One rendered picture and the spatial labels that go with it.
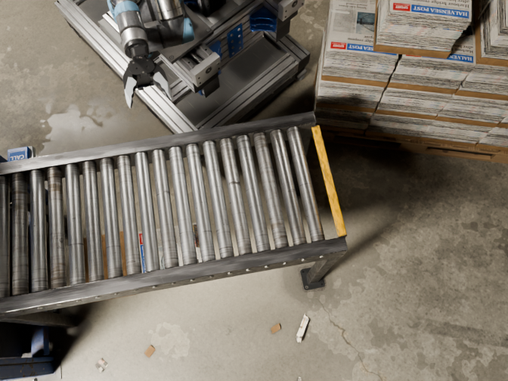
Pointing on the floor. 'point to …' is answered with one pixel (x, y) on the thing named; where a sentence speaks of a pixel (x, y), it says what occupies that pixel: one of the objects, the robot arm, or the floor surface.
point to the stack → (342, 40)
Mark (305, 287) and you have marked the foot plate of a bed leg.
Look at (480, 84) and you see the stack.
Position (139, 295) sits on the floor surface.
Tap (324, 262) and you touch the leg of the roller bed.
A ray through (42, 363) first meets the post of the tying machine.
